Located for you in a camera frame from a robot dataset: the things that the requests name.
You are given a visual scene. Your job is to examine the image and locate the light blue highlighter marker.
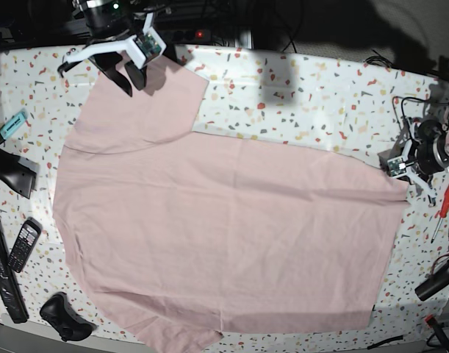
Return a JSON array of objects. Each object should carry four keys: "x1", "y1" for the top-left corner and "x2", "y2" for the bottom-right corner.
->
[{"x1": 0, "y1": 110, "x2": 27, "y2": 145}]

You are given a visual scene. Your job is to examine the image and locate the terrazzo patterned tablecloth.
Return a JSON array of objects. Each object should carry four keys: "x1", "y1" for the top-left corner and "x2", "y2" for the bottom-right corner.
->
[{"x1": 0, "y1": 46, "x2": 449, "y2": 352}]

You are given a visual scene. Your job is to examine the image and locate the red handled screwdriver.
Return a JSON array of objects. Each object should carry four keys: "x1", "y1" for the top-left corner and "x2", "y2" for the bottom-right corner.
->
[{"x1": 431, "y1": 184, "x2": 449, "y2": 243}]

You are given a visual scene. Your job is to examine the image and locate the black power strip red switch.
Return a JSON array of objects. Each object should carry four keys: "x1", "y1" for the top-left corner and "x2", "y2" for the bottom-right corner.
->
[{"x1": 159, "y1": 29, "x2": 212, "y2": 43}]

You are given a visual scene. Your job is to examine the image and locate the black cylindrical tool right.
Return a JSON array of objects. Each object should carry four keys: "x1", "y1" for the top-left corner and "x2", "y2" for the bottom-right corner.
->
[{"x1": 414, "y1": 261, "x2": 449, "y2": 302}]

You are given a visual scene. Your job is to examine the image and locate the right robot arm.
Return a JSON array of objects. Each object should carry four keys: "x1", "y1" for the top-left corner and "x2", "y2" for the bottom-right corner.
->
[{"x1": 57, "y1": 1, "x2": 167, "y2": 96}]

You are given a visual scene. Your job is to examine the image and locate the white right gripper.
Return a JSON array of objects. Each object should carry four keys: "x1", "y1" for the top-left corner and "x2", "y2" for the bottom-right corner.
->
[{"x1": 57, "y1": 14, "x2": 154, "y2": 97}]

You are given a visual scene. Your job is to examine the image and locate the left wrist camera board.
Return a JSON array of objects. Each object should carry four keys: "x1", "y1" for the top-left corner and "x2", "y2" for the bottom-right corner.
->
[{"x1": 387, "y1": 156, "x2": 406, "y2": 178}]

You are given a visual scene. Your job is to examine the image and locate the black cordless phone handset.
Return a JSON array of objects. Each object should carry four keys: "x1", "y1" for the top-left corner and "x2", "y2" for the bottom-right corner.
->
[{"x1": 8, "y1": 217, "x2": 42, "y2": 273}]

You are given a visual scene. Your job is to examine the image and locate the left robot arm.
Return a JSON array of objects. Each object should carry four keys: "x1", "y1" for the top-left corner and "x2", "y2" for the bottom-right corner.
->
[{"x1": 379, "y1": 97, "x2": 449, "y2": 206}]

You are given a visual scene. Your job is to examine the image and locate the red black clamp bottom right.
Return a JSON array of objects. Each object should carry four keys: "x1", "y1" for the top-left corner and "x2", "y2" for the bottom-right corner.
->
[{"x1": 425, "y1": 315, "x2": 449, "y2": 352}]

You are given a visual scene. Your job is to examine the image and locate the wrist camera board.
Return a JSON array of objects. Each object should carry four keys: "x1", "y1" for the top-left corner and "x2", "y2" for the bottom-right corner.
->
[
  {"x1": 134, "y1": 27, "x2": 167, "y2": 66},
  {"x1": 387, "y1": 156, "x2": 406, "y2": 178}
]

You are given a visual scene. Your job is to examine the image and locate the black game controller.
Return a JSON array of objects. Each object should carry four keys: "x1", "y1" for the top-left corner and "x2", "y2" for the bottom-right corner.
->
[{"x1": 40, "y1": 292, "x2": 96, "y2": 342}]

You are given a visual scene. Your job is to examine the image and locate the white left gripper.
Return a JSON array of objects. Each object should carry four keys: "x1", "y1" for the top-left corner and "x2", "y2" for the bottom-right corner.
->
[{"x1": 378, "y1": 118, "x2": 437, "y2": 206}]

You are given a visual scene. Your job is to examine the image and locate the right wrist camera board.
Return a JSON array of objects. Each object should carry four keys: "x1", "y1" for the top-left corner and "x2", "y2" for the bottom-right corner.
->
[{"x1": 134, "y1": 27, "x2": 167, "y2": 66}]

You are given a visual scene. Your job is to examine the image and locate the long black bar in wrap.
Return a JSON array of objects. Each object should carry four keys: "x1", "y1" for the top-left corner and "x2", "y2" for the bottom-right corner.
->
[{"x1": 0, "y1": 222, "x2": 29, "y2": 324}]

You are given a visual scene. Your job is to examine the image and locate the pink T-shirt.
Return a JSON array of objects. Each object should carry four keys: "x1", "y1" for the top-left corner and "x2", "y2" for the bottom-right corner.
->
[{"x1": 53, "y1": 58, "x2": 407, "y2": 352}]

